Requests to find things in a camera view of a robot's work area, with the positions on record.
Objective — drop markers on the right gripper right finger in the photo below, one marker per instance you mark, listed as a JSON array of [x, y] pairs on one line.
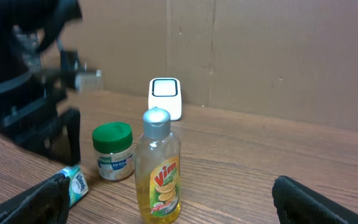
[[298, 204]]

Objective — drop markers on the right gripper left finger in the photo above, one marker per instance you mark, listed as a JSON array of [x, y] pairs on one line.
[[46, 202]]

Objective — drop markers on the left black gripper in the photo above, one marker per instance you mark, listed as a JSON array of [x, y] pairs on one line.
[[28, 110]]

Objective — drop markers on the Kleenex pocket tissue pack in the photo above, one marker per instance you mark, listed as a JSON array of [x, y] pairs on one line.
[[78, 186]]

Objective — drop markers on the green lid seasoning jar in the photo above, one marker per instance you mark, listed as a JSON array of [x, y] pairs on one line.
[[114, 149]]

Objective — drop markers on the yellow dish soap bottle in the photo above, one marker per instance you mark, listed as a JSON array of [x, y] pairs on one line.
[[157, 169]]

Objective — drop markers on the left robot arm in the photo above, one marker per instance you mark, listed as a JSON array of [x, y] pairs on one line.
[[30, 27]]

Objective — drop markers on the white barcode scanner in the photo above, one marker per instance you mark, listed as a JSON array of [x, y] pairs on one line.
[[165, 93]]

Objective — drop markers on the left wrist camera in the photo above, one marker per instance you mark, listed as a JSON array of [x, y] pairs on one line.
[[90, 80]]

